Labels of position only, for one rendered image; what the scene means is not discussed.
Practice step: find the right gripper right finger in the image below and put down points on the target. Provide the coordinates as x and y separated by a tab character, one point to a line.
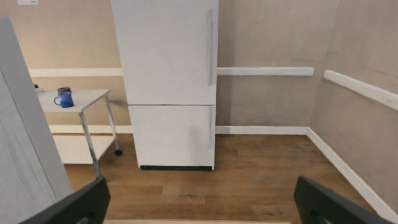
317	203

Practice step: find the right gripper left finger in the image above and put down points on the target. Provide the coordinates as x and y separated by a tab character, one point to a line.
88	205

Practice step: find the light grey panel with slot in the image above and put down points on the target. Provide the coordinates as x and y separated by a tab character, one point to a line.
32	174

